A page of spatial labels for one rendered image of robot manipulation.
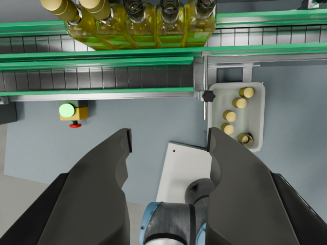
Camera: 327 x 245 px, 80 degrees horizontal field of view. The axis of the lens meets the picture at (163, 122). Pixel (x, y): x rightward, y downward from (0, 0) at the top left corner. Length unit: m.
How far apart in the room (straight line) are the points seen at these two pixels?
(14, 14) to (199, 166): 0.75
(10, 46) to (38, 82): 0.13
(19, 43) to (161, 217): 0.64
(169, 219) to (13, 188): 1.69
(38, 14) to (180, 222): 0.70
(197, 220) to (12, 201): 1.80
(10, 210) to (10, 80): 1.61
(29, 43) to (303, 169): 1.01
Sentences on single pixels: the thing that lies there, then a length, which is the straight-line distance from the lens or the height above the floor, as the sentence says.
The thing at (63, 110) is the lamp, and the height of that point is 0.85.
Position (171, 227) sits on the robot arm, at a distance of 0.58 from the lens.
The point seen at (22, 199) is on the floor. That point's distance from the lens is 2.12.
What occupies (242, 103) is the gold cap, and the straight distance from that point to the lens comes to 0.69.
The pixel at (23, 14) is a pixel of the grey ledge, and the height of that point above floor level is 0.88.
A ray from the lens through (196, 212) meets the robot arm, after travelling 0.61.
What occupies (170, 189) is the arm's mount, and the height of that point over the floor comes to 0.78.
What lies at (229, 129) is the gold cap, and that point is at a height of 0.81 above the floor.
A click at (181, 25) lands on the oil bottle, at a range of 0.40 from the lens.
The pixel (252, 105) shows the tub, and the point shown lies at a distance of 0.73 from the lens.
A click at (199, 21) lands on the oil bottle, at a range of 0.40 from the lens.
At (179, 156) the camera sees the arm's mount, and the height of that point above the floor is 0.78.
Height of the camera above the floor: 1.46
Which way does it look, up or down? 81 degrees down
